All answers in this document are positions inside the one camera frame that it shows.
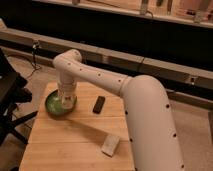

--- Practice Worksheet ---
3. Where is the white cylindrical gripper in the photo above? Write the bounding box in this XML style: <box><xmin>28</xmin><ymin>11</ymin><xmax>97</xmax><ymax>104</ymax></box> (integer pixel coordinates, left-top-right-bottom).
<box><xmin>58</xmin><ymin>82</ymin><xmax>76</xmax><ymax>108</ymax></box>

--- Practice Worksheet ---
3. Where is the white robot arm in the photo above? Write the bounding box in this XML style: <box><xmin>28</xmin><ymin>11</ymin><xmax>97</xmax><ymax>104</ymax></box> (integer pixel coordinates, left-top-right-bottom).
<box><xmin>53</xmin><ymin>49</ymin><xmax>185</xmax><ymax>171</ymax></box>

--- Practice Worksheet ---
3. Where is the green ceramic bowl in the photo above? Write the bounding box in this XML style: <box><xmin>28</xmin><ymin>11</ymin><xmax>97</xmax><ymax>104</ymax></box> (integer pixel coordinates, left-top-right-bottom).
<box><xmin>45</xmin><ymin>90</ymin><xmax>77</xmax><ymax>117</ymax></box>

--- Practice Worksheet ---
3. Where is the black rectangular remote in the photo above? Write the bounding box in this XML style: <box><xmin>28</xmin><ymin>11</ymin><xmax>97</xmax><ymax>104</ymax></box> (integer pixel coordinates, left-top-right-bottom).
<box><xmin>93</xmin><ymin>96</ymin><xmax>105</xmax><ymax>114</ymax></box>

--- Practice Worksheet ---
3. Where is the black office chair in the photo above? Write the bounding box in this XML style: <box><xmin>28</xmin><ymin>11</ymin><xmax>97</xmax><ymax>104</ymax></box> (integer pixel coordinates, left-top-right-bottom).
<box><xmin>0</xmin><ymin>48</ymin><xmax>37</xmax><ymax>146</ymax></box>

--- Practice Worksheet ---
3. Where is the black cable with plug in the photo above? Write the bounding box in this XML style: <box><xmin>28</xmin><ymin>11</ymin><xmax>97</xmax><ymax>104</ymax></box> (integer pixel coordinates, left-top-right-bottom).
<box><xmin>25</xmin><ymin>39</ymin><xmax>43</xmax><ymax>80</ymax></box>

